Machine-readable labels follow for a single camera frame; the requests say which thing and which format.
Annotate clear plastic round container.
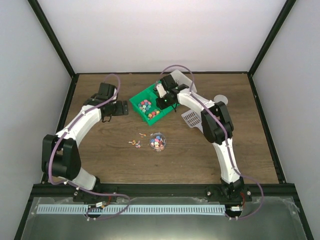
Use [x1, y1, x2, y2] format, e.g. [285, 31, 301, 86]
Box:
[149, 132, 167, 152]

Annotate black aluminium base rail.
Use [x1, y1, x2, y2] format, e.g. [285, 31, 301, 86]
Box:
[29, 182, 301, 202]

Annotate spilled lollipop left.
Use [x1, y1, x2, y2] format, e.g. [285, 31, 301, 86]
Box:
[128, 140, 136, 145]

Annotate light blue slotted cable duct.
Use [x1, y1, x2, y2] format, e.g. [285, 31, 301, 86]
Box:
[36, 204, 226, 216]

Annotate green bin candies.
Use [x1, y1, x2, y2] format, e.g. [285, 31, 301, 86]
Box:
[129, 89, 168, 126]
[145, 83, 176, 114]

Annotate spilled lollipop upper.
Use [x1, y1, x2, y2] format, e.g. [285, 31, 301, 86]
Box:
[139, 133, 147, 138]

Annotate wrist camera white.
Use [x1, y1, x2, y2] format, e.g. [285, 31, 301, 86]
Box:
[156, 83, 167, 98]
[112, 87, 119, 101]

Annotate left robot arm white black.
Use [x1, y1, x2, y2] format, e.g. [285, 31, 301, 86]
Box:
[41, 82, 129, 202]

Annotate lilac slotted plastic scoop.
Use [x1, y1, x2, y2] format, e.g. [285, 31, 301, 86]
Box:
[181, 109, 203, 132]

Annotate round grey metal lid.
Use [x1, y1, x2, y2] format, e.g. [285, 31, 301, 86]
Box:
[213, 94, 229, 105]

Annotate white bin striped candies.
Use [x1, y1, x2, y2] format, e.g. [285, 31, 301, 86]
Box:
[170, 69, 193, 89]

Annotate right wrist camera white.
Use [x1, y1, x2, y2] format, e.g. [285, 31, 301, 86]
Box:
[156, 83, 167, 98]

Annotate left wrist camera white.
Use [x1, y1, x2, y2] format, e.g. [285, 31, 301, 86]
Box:
[112, 87, 119, 101]

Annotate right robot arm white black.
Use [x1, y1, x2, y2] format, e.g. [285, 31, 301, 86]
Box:
[155, 71, 244, 202]

